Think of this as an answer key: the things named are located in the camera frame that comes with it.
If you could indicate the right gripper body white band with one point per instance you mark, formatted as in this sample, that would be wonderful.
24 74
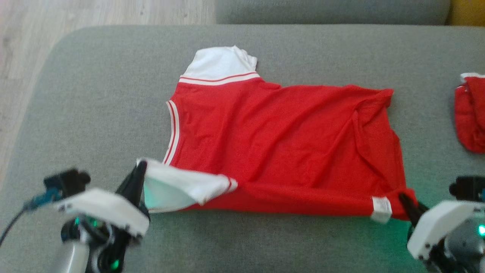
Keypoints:
435 223

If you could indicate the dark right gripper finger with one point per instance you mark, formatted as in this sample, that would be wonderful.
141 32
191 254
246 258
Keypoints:
415 210

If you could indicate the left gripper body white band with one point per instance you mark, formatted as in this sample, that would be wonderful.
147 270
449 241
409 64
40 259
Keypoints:
110 212

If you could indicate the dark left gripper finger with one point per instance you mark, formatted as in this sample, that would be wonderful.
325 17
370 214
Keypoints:
132 185

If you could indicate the red shorts with white stripes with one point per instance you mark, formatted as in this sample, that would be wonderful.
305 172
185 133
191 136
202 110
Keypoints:
473 113

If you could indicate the red shirt with white sleeves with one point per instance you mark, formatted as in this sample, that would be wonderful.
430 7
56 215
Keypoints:
284 144

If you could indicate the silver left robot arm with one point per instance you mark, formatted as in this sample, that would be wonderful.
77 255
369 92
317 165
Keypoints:
72 259

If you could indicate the grey fabric sofa seat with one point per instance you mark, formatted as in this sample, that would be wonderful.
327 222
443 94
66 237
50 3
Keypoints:
94 94

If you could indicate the mustard yellow upholstered panel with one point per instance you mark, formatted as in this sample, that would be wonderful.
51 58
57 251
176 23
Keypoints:
470 11

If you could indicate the grey sofa back cushion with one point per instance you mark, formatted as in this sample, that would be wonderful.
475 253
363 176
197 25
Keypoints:
322 11

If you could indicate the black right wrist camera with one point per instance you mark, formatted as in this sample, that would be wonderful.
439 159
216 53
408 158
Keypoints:
466 187

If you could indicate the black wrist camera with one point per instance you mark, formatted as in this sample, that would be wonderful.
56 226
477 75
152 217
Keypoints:
466 187
68 182

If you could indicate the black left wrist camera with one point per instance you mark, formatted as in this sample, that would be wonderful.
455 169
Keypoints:
68 182

